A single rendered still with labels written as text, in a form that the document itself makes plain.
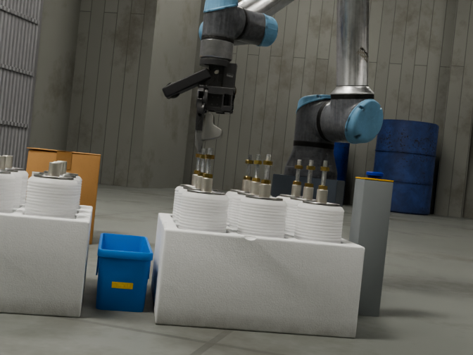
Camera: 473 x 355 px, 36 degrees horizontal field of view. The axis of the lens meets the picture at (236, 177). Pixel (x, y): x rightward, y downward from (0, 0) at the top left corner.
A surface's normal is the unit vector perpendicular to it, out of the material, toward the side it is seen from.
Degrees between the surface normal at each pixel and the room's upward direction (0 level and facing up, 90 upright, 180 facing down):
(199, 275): 90
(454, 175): 90
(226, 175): 90
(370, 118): 98
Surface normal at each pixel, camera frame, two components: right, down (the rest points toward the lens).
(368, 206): 0.14, 0.03
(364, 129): 0.61, 0.21
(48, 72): 0.96, 0.11
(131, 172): -0.26, -0.01
